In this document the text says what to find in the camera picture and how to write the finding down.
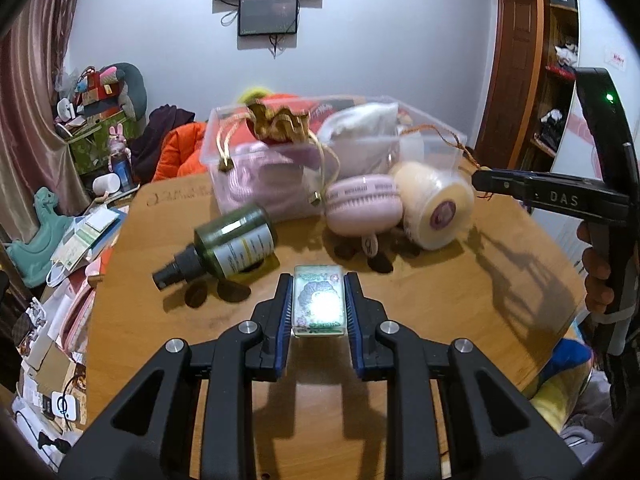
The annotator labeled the small green patterned box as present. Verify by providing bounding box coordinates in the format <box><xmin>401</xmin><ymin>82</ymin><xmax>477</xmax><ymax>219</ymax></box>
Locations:
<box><xmin>292</xmin><ymin>264</ymin><xmax>346</xmax><ymax>337</ymax></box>

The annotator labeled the white drawstring cloth bag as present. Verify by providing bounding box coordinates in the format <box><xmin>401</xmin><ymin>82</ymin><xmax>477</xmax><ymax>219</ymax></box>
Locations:
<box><xmin>317</xmin><ymin>102</ymin><xmax>399</xmax><ymax>143</ymax></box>

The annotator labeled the red pouch with gold trim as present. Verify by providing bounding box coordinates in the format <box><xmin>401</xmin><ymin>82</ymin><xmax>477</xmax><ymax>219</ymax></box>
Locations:
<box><xmin>214</xmin><ymin>93</ymin><xmax>352</xmax><ymax>206</ymax></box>

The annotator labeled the right hand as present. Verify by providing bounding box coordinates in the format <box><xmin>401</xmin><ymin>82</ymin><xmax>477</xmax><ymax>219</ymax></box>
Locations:
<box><xmin>576</xmin><ymin>221</ymin><xmax>614</xmax><ymax>314</ymax></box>

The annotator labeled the dark green spray bottle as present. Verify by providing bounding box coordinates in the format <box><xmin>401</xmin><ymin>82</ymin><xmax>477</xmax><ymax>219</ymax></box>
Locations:
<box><xmin>152</xmin><ymin>203</ymin><xmax>278</xmax><ymax>290</ymax></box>

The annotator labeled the teal rocking horse toy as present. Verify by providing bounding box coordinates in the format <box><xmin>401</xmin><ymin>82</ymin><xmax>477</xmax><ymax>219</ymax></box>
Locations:
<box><xmin>6</xmin><ymin>186</ymin><xmax>74</xmax><ymax>288</ymax></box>

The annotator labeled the wooden bookshelf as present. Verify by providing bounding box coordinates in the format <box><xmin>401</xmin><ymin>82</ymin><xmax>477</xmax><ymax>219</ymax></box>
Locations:
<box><xmin>474</xmin><ymin>0</ymin><xmax>582</xmax><ymax>172</ymax></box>

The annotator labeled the pink macaron-shaped case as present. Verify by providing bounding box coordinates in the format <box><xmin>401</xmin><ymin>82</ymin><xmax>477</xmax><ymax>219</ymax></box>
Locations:
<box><xmin>324</xmin><ymin>174</ymin><xmax>404</xmax><ymax>258</ymax></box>

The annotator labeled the orange down jacket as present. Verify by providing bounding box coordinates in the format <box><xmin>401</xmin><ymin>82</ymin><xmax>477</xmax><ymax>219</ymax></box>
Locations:
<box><xmin>150</xmin><ymin>91</ymin><xmax>302</xmax><ymax>183</ymax></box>

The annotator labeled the dark purple garment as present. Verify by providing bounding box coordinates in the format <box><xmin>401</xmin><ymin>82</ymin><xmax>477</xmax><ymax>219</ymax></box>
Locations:
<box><xmin>130</xmin><ymin>104</ymin><xmax>195</xmax><ymax>184</ymax></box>

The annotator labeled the clear plastic storage bin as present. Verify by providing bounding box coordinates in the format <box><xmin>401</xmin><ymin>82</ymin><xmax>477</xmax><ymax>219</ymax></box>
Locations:
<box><xmin>200</xmin><ymin>96</ymin><xmax>468</xmax><ymax>221</ymax></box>

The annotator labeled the pile of toys and boxes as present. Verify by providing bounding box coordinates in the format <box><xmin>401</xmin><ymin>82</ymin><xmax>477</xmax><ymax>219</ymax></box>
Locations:
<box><xmin>54</xmin><ymin>62</ymin><xmax>148</xmax><ymax>176</ymax></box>

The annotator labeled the pink striped curtain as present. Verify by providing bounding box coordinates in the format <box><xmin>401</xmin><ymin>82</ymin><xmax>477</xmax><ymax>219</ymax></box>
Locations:
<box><xmin>1</xmin><ymin>0</ymin><xmax>88</xmax><ymax>242</ymax></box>

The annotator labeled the small wall monitor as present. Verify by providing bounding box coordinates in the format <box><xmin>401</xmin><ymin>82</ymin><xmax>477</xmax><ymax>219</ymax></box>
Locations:
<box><xmin>238</xmin><ymin>0</ymin><xmax>299</xmax><ymax>37</ymax></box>

